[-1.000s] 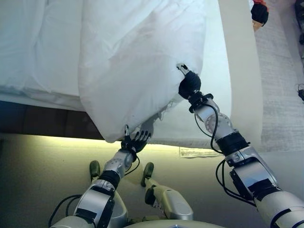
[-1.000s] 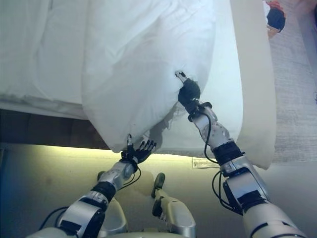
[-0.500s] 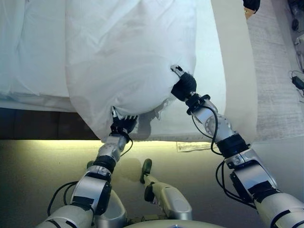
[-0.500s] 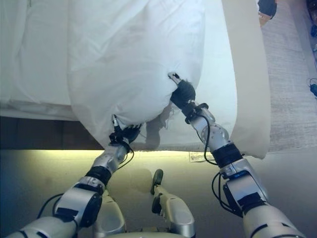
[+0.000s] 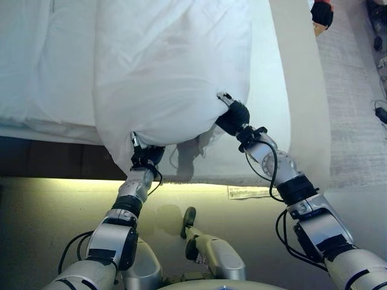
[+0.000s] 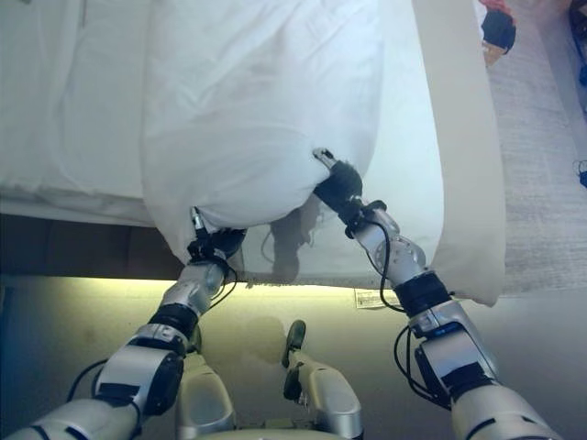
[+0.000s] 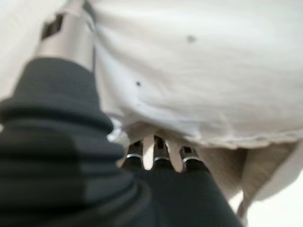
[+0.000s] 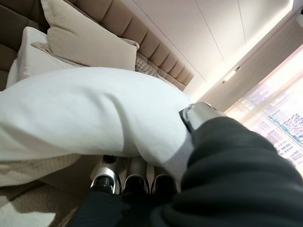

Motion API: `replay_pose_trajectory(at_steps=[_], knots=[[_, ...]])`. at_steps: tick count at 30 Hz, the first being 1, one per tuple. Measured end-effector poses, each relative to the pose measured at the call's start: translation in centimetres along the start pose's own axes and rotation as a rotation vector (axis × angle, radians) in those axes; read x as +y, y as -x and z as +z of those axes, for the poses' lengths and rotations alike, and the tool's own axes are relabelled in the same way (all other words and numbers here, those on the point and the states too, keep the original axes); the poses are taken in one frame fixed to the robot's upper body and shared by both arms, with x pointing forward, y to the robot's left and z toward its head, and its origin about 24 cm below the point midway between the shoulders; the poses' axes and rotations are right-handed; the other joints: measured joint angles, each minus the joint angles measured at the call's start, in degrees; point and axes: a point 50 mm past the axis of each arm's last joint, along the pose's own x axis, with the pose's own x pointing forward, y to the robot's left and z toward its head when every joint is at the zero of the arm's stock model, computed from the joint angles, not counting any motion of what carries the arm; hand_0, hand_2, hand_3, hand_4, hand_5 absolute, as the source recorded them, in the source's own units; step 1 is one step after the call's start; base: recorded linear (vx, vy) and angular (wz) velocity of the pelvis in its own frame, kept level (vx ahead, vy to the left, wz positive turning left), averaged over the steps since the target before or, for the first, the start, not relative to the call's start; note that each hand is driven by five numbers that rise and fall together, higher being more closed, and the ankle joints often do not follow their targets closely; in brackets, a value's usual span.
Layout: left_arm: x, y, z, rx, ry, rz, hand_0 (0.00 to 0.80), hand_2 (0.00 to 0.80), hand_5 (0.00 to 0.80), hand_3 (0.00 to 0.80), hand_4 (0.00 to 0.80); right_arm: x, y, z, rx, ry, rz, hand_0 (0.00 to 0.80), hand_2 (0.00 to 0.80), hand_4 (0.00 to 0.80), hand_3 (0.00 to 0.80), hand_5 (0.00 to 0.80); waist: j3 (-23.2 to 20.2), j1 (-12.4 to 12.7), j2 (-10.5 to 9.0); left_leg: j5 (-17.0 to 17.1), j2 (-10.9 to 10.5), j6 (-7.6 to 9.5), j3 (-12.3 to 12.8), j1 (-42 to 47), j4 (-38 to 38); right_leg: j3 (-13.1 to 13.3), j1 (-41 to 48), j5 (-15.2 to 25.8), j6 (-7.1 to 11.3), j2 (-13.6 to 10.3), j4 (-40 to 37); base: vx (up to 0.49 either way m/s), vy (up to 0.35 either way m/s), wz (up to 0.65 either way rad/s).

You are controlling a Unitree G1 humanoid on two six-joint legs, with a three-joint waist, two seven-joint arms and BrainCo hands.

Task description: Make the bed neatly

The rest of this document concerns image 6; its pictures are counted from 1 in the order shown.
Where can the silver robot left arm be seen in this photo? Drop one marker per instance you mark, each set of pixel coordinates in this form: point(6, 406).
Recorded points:
point(137, 366)

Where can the white bed sheet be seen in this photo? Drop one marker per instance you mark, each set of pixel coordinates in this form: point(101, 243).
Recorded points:
point(69, 101)

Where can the beige bedspread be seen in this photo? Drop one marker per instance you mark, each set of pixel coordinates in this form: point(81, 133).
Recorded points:
point(463, 160)

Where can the white duvet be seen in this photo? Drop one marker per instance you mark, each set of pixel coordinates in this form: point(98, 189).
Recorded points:
point(257, 114)

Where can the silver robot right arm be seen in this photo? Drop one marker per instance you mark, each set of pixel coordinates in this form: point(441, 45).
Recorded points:
point(458, 348)

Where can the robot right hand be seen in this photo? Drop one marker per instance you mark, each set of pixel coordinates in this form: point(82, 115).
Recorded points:
point(344, 181)

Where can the brown bed frame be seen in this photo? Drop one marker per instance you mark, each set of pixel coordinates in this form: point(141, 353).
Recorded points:
point(82, 247)

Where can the light grey rug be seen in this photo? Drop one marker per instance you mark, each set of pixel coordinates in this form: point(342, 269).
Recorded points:
point(536, 183)

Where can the black garment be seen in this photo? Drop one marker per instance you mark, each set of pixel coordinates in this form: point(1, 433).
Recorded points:
point(500, 28)

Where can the red garment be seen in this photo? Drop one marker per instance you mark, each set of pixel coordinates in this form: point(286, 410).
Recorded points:
point(493, 4)

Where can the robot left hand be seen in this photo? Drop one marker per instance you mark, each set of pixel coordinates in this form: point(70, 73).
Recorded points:
point(215, 245)

